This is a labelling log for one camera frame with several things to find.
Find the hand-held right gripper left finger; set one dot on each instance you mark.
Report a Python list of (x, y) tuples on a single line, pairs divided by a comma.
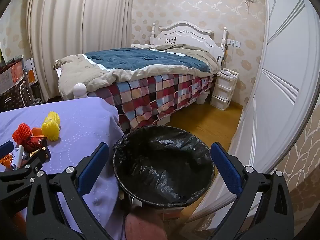
[(92, 165)]

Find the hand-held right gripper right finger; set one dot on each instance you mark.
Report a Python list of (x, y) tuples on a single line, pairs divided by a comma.
[(226, 167)]

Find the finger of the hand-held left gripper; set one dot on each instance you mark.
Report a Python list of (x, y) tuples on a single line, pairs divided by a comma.
[(6, 148), (22, 171)]

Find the red can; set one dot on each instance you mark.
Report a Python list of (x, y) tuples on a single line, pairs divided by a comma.
[(33, 143)]

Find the yellow foam fruit net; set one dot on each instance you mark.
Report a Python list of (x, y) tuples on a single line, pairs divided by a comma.
[(53, 117), (50, 130)]

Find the black-lined trash bin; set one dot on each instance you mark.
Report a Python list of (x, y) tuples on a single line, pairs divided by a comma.
[(162, 170)]

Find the purple tablecloth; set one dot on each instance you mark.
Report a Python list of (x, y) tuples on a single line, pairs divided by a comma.
[(82, 122)]

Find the cardboard box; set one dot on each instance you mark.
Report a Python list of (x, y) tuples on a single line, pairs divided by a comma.
[(10, 77)]

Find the white drawer cabinet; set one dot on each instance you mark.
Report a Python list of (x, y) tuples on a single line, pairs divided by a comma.
[(222, 90)]

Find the person's leg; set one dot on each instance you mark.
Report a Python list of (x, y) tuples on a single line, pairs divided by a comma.
[(145, 225)]

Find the orange and white box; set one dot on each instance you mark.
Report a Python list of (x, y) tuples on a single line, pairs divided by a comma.
[(30, 70)]

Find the plaid bedsheet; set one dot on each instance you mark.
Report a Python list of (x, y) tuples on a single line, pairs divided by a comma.
[(150, 97)]

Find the white power strip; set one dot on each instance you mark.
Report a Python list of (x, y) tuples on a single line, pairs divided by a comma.
[(228, 72)]

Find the white wardrobe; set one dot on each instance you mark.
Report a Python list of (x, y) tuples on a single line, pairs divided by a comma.
[(275, 67)]

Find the blue and beige quilt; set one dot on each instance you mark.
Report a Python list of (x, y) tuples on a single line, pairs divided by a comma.
[(140, 60)]

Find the striped beige curtain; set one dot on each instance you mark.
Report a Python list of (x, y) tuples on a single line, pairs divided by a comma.
[(75, 30)]

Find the bed with patchwork blanket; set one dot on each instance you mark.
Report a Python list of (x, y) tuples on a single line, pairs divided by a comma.
[(185, 36)]

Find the wall socket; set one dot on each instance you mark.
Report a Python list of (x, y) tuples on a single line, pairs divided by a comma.
[(233, 43)]

